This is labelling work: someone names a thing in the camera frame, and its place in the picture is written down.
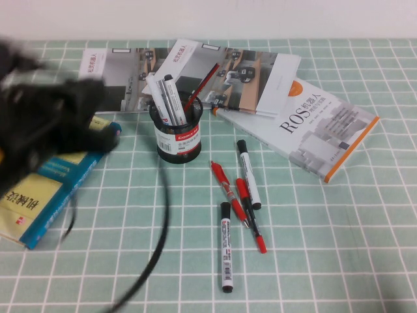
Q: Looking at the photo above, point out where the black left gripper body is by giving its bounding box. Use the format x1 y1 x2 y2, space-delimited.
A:
3 80 95 173

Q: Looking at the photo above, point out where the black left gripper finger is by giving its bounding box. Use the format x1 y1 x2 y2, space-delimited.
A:
65 77 107 115
61 125 121 155

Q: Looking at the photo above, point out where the white marker pen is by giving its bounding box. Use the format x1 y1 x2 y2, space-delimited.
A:
145 72 170 127

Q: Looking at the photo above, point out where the black mesh pen holder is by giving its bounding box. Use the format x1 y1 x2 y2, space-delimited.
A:
149 90 204 164

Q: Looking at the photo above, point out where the red gel pen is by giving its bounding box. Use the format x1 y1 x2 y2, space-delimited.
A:
209 160 252 230

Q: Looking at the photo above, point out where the red and black pen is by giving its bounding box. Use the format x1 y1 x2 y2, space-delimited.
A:
235 177 268 254

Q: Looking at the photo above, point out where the folded brochure with robot photos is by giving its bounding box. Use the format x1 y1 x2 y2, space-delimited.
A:
77 48 174 114
155 38 302 119

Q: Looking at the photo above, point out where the blue and yellow book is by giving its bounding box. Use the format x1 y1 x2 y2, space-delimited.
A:
0 116 124 250

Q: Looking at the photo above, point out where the grey marker with black cap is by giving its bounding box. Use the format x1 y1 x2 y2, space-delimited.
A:
157 74 187 127

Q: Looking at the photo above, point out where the red pencil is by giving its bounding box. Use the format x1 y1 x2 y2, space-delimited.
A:
183 63 221 112

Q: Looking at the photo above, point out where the white marker with black cap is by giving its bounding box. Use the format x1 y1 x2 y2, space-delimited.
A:
236 139 263 211
220 201 235 293

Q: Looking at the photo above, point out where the white ROS book orange spine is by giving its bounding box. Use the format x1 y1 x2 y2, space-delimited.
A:
212 78 381 184

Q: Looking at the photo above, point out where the green checked tablecloth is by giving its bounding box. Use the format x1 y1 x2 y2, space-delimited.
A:
0 38 417 313

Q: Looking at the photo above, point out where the thin black cable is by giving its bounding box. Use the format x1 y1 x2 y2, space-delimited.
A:
60 192 78 244

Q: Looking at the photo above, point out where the thick black cable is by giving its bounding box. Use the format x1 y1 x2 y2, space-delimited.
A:
109 158 173 313

